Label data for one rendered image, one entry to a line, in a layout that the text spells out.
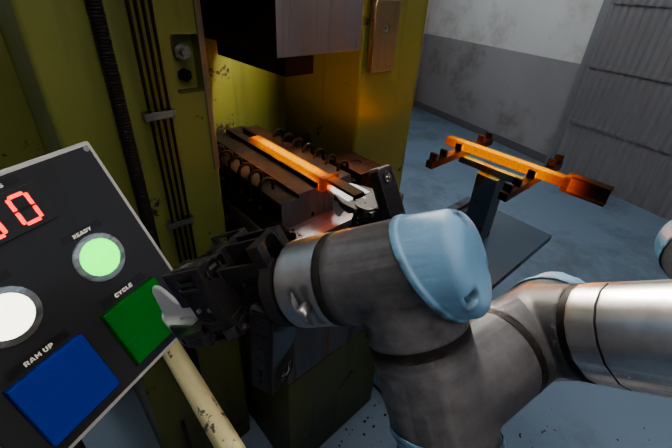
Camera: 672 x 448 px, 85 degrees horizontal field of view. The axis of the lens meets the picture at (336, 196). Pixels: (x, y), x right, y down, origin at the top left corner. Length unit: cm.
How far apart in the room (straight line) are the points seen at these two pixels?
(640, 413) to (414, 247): 184
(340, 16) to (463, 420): 65
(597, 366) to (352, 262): 19
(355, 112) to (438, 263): 84
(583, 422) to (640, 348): 157
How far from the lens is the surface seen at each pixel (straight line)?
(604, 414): 195
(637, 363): 32
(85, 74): 71
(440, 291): 24
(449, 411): 28
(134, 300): 53
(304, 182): 84
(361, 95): 104
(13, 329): 49
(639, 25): 361
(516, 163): 107
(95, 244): 52
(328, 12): 73
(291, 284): 29
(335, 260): 27
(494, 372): 31
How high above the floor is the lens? 139
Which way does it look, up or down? 30 degrees down
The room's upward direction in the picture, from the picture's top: 3 degrees clockwise
